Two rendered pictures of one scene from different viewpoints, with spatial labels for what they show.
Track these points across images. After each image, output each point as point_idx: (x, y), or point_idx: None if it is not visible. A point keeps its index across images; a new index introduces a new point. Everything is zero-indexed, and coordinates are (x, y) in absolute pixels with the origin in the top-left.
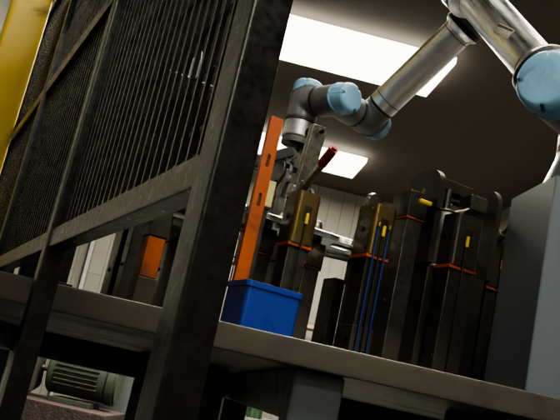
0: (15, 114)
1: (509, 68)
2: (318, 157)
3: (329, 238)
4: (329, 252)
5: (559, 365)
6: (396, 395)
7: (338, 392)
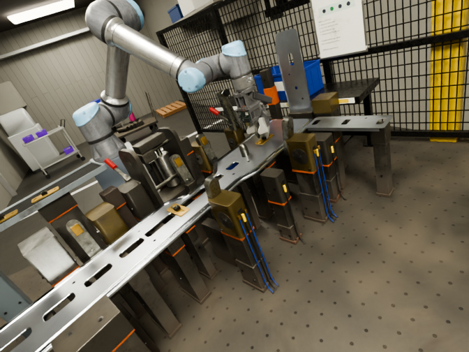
0: (430, 28)
1: (125, 92)
2: (222, 109)
3: (233, 156)
4: (247, 171)
5: None
6: None
7: None
